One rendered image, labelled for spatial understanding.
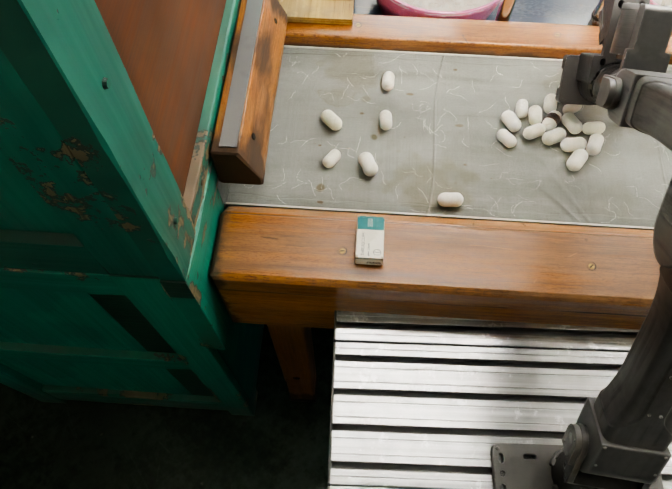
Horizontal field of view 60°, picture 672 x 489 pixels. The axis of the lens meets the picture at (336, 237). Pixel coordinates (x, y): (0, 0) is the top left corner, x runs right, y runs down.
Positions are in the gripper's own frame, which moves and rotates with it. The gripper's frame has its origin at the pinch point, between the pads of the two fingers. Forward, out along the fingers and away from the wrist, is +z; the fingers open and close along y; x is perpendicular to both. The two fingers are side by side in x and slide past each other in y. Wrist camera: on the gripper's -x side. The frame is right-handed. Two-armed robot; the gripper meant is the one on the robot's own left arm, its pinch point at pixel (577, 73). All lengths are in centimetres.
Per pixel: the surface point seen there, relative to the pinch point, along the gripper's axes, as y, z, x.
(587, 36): -2.1, 4.7, -5.3
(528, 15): 3.2, 21.4, -7.9
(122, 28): 52, -45, -6
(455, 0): 17.6, 15.2, -9.7
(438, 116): 21.0, -5.3, 6.7
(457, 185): 18.5, -14.4, 14.5
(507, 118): 11.3, -7.3, 6.1
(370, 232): 30.6, -25.4, 18.1
